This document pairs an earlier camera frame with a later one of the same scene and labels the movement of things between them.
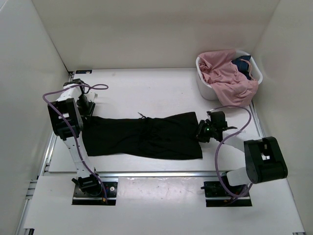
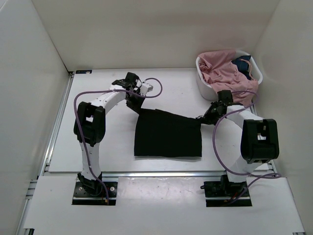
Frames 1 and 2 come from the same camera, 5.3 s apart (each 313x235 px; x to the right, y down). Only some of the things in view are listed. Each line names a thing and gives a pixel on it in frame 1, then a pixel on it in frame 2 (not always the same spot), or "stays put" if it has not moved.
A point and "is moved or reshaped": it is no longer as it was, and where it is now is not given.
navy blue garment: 241,63 stays put
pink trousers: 233,88 stays put
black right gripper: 202,124 -> 207,117
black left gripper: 88,112 -> 138,105
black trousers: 174,137 is moved or reshaped
